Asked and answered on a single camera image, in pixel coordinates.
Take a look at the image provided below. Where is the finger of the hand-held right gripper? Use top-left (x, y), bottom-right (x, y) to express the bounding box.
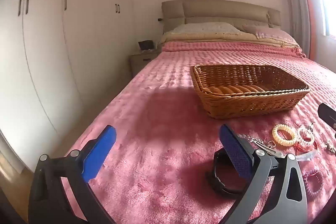
top-left (318, 103), bottom-right (336, 132)

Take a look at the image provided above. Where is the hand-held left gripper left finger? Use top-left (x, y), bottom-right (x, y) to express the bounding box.
top-left (28, 124), bottom-right (117, 224)

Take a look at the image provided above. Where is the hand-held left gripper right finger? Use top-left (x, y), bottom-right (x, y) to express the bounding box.
top-left (219, 124), bottom-right (308, 224)

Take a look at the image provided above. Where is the clear bead bracelet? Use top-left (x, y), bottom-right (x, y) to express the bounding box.
top-left (297, 124), bottom-right (317, 146)

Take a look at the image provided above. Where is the black wrist watch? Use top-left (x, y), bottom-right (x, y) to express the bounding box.
top-left (205, 148), bottom-right (252, 197)

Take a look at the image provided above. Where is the metal clasp clip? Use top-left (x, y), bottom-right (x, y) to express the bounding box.
top-left (253, 141), bottom-right (282, 157)

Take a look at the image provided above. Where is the cream spiral hair tie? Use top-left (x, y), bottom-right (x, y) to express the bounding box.
top-left (272, 124), bottom-right (297, 146)

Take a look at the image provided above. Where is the clear plastic hair clip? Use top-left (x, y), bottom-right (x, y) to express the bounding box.
top-left (295, 149), bottom-right (318, 163)

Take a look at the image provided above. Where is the brown wicker basket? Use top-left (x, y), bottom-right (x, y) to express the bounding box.
top-left (190, 64), bottom-right (311, 119)

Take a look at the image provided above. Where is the purple spiral hair tie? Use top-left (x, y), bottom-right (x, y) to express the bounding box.
top-left (302, 169), bottom-right (324, 194)

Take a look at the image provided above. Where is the pink fleece blanket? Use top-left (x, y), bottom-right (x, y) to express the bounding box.
top-left (59, 42), bottom-right (336, 224)

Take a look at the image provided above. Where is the pink pillow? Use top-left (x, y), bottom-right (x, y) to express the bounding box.
top-left (243, 25), bottom-right (298, 43)

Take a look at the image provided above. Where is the grey nightstand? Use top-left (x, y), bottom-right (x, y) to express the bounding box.
top-left (129, 51), bottom-right (160, 77)

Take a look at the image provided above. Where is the window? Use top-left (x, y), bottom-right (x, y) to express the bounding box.
top-left (311, 0), bottom-right (336, 38)

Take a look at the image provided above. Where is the grey curtain with orange edge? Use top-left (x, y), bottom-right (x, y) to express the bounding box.
top-left (276, 0), bottom-right (311, 59)

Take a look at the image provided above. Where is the beige folded quilt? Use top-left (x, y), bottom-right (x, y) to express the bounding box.
top-left (159, 31), bottom-right (300, 47)

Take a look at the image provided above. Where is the white wardrobe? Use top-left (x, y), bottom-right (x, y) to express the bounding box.
top-left (0, 0), bottom-right (133, 172)

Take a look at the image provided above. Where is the white pillow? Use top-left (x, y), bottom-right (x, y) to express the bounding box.
top-left (171, 22), bottom-right (240, 34)

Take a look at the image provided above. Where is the beige padded headboard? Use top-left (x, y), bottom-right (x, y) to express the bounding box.
top-left (161, 0), bottom-right (281, 30)

